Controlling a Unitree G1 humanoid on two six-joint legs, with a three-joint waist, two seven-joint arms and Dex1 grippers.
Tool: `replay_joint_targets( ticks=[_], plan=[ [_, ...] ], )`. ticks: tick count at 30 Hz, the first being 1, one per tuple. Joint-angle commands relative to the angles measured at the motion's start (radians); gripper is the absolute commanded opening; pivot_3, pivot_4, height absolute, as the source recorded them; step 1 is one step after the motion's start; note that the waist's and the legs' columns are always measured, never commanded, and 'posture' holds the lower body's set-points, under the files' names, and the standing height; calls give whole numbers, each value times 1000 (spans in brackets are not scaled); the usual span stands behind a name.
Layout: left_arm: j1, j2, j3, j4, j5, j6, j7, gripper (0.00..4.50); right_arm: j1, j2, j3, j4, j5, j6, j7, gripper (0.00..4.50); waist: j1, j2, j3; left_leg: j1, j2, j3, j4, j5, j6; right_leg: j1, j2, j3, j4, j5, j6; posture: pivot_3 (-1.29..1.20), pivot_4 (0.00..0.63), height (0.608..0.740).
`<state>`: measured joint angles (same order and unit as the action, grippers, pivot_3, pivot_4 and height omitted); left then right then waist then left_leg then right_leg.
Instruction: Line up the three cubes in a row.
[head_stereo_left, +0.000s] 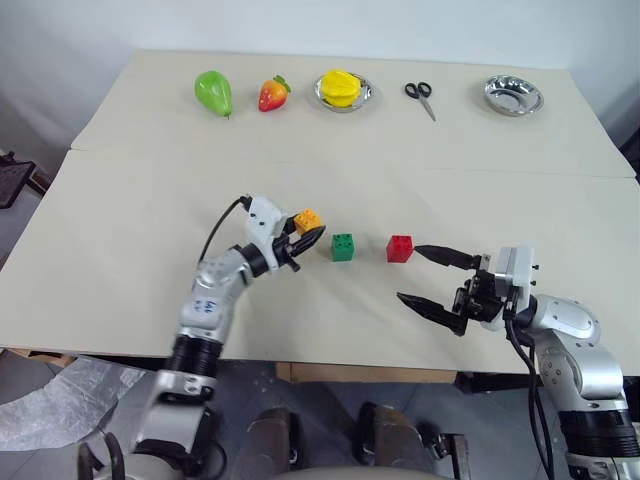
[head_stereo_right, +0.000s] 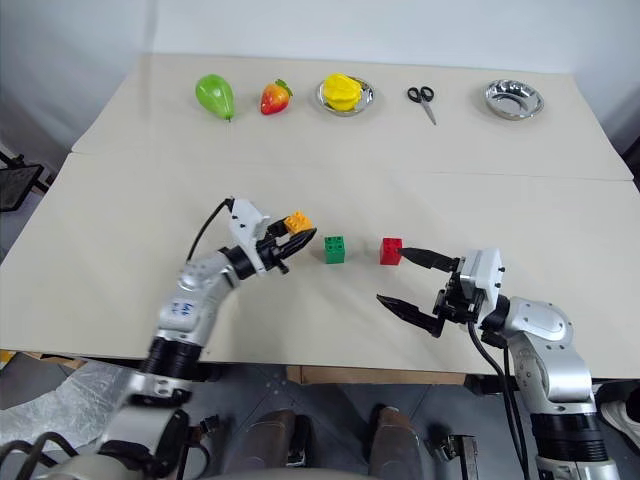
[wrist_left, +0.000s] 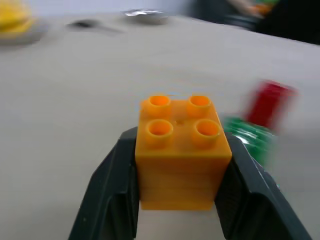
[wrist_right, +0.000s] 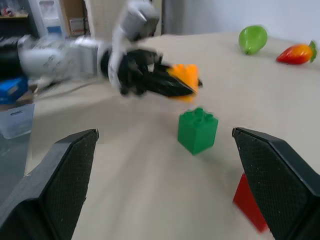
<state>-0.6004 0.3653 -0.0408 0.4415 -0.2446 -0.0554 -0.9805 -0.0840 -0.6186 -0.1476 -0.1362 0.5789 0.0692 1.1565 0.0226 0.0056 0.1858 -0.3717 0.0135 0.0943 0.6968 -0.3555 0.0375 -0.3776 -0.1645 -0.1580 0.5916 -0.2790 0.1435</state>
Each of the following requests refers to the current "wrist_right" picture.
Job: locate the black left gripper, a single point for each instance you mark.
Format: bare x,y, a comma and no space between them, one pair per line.
135,70

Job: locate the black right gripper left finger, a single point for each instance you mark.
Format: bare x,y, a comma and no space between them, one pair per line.
62,180

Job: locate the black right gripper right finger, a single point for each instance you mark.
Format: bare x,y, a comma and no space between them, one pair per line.
275,180

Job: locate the orange toy brick cube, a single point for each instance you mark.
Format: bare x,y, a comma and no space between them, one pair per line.
187,72

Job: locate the red toy brick cube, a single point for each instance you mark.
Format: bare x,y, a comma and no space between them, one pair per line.
246,200

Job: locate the green toy brick cube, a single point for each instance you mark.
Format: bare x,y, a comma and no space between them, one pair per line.
197,132

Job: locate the clear plastic storage box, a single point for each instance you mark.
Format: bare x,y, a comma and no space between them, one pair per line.
16,120

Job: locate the green toy pear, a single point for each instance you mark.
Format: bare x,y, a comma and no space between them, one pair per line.
252,40

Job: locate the blue box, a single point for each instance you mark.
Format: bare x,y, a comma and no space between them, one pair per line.
12,88

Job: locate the brown cardboard box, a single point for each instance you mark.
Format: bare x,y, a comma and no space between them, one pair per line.
76,17

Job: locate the red orange toy strawberry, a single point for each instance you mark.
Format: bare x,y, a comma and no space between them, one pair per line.
296,53

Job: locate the white water dispenser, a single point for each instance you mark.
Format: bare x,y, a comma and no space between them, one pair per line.
51,17

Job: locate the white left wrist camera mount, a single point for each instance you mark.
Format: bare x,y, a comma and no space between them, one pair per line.
117,47

